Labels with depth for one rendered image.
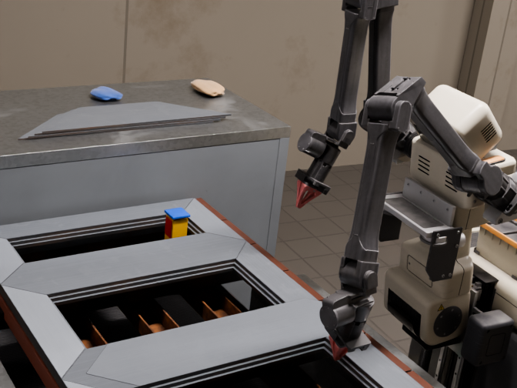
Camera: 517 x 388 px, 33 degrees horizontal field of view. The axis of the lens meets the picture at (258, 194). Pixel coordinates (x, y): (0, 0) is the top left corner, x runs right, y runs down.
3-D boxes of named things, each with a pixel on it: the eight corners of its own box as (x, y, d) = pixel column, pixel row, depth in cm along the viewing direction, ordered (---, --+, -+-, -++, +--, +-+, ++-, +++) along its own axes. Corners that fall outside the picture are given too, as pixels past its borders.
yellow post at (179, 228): (169, 276, 269) (173, 221, 261) (161, 269, 273) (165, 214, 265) (183, 274, 271) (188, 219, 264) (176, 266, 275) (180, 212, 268)
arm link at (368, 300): (380, 299, 196) (364, 283, 199) (358, 308, 192) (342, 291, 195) (371, 321, 200) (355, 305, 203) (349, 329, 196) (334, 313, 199)
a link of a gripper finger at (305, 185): (293, 207, 248) (309, 178, 247) (281, 197, 254) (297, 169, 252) (310, 214, 252) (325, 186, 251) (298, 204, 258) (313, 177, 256)
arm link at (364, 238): (416, 103, 192) (380, 101, 201) (398, 98, 189) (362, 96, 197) (381, 292, 194) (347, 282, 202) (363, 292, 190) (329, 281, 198)
